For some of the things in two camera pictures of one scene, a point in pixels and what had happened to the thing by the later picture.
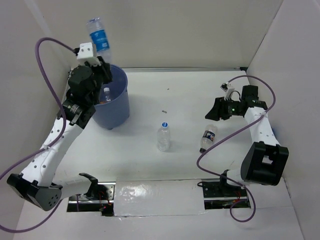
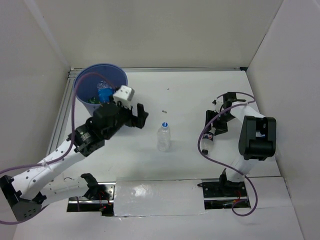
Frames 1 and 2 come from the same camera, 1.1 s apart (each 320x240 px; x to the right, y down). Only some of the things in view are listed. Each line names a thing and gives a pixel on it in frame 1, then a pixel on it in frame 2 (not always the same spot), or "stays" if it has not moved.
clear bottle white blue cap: (163, 137) stays
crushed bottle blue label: (99, 37) -> (104, 91)
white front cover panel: (164, 197) stays
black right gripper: (219, 110) -> (211, 114)
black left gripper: (107, 71) -> (141, 116)
